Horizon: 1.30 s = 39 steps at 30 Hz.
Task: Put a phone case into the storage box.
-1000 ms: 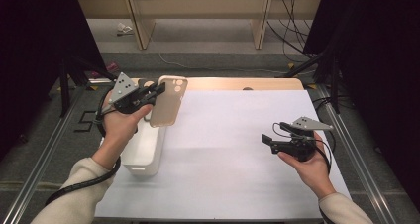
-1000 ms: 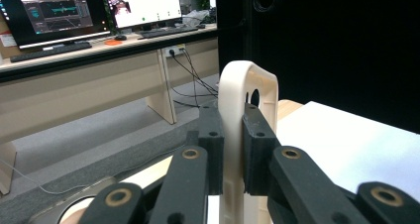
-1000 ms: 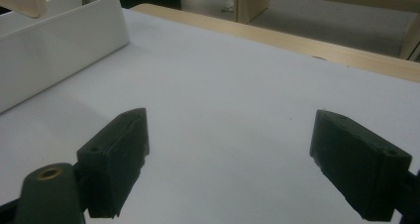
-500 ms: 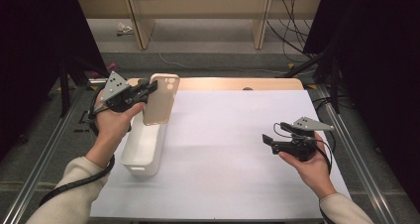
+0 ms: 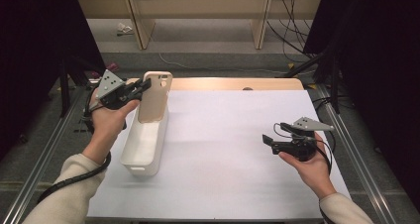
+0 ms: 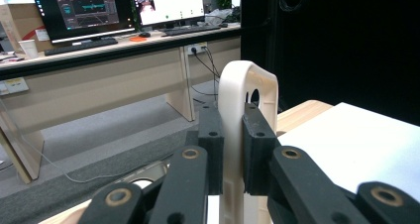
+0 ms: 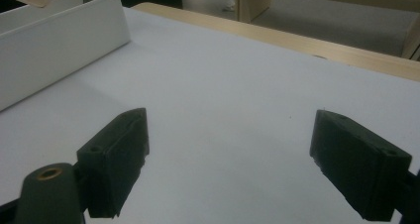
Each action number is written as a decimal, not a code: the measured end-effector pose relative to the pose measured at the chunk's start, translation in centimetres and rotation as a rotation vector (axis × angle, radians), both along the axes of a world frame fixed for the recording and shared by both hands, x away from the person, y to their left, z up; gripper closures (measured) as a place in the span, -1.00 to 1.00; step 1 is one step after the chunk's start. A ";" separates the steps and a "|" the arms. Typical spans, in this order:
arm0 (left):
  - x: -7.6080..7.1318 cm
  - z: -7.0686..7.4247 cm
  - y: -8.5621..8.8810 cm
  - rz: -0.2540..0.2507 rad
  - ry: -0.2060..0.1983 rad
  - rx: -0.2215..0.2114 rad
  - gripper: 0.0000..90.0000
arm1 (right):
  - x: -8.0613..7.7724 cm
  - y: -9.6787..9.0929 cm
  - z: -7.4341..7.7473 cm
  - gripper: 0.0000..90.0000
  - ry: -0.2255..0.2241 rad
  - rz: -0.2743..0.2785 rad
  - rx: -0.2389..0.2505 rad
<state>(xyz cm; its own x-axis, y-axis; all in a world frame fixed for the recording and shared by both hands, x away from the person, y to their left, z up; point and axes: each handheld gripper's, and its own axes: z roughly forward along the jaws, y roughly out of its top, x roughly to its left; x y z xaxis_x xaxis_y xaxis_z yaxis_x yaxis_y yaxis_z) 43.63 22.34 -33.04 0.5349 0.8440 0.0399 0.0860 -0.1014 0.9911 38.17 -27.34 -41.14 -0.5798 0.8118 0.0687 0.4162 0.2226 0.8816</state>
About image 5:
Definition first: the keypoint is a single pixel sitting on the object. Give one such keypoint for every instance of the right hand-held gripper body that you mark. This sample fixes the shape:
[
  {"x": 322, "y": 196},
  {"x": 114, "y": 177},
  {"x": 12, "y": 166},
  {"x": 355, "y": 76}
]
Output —
[{"x": 302, "y": 146}]

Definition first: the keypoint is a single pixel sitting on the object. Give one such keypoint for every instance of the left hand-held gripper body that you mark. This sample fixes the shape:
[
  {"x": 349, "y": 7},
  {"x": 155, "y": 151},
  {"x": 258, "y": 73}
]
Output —
[{"x": 110, "y": 88}]

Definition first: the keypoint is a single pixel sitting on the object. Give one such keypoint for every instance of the beige phone case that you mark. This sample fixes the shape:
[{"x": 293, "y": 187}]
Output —
[{"x": 155, "y": 101}]

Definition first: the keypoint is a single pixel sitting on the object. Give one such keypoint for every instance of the white plastic storage box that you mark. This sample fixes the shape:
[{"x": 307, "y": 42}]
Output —
[{"x": 143, "y": 144}]

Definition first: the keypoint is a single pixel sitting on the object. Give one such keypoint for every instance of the person's right hand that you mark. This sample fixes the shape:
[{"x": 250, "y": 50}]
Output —
[{"x": 315, "y": 174}]

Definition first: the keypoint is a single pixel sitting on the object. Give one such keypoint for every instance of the person's left hand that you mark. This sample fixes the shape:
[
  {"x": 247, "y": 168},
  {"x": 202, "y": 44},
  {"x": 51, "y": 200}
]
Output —
[{"x": 107, "y": 128}]

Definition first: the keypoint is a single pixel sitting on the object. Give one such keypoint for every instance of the pink object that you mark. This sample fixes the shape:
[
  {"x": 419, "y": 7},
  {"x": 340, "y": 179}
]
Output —
[{"x": 112, "y": 66}]

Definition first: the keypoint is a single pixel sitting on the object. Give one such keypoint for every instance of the white table mat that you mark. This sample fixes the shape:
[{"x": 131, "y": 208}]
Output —
[{"x": 224, "y": 134}]

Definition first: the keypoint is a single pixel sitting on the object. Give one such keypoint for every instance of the black metal stand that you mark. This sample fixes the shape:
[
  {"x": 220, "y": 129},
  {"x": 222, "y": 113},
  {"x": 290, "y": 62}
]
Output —
[
  {"x": 335, "y": 85},
  {"x": 64, "y": 85}
]

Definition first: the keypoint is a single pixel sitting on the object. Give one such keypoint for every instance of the crumpled white paper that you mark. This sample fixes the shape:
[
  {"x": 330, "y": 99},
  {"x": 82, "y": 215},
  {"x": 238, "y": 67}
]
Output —
[{"x": 124, "y": 28}]

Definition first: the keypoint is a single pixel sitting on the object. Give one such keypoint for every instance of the dark curtain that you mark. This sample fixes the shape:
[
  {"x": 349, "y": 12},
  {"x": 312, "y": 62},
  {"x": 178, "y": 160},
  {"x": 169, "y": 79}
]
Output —
[
  {"x": 383, "y": 68},
  {"x": 29, "y": 52}
]

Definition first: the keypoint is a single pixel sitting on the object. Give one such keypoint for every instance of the light wooden shelf unit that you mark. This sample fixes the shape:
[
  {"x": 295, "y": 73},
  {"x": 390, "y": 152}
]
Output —
[{"x": 198, "y": 6}]

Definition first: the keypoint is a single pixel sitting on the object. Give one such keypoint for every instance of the metal floor rail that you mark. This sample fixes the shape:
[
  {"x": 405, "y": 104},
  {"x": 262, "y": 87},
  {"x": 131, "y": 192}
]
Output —
[
  {"x": 355, "y": 158},
  {"x": 36, "y": 171}
]

